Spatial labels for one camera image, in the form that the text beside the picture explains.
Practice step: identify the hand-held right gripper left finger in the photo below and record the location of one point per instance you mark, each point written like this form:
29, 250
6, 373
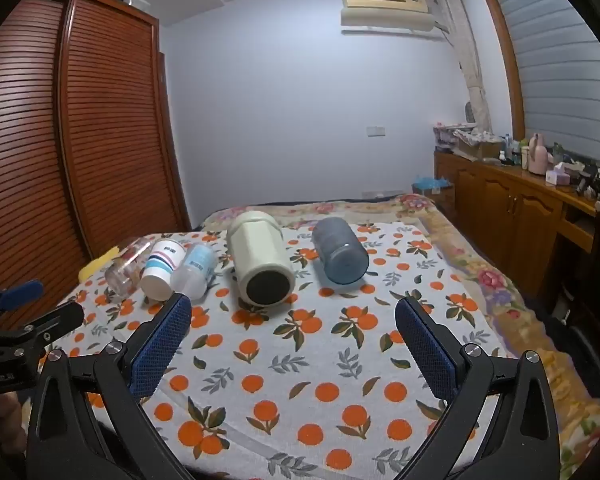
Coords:
160, 347

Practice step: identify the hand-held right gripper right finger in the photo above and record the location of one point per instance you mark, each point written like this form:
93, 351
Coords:
425, 350

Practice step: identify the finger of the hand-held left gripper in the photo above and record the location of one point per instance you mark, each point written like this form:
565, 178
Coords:
55, 320
20, 294

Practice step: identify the cream insulated cup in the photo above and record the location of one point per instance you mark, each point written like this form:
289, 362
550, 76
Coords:
260, 260

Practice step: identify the white striped paper cup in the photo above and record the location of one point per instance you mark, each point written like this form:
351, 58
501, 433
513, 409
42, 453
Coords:
162, 269

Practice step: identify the clear glass cup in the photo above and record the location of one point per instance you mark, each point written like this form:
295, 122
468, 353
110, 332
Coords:
125, 267

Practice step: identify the blue-grey translucent cup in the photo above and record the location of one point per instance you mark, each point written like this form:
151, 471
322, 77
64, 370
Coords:
341, 251

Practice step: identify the person's left hand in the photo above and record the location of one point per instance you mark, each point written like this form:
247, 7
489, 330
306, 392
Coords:
0, 425

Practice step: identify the yellow cloth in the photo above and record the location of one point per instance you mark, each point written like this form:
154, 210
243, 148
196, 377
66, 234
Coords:
92, 269

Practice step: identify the translucent light blue bottle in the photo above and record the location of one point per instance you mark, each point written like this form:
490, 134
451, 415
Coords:
196, 272

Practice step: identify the floral bed blanket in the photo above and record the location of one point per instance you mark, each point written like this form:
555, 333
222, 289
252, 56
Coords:
470, 260

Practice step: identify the orange fruit printed blanket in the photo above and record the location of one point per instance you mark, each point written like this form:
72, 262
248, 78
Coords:
300, 360

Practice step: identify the wooden sideboard cabinet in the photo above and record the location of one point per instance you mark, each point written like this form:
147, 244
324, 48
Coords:
510, 210

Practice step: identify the black chair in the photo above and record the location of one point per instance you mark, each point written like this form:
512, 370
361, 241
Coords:
590, 340

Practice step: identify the blue plastic bag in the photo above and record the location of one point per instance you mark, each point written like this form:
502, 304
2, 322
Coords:
430, 184

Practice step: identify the brown slatted wardrobe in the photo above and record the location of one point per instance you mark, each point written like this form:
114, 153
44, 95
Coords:
80, 135

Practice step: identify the cardboard box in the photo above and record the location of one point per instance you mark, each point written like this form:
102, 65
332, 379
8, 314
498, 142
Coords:
477, 149

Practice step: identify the pink tissue box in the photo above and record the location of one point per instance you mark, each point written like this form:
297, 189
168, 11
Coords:
557, 174

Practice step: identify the pink thermos bottle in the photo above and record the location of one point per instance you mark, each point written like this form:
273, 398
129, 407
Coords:
537, 156

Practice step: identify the black gadget stand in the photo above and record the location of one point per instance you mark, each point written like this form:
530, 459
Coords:
592, 180

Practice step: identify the cream curtain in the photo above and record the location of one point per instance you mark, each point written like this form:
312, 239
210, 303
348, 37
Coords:
467, 60

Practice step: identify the window blind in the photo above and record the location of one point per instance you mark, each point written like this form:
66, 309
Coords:
560, 60

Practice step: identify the white wall socket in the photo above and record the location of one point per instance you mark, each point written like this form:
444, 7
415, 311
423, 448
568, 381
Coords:
375, 131

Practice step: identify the wall air conditioner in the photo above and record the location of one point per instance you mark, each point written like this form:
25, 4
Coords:
387, 7

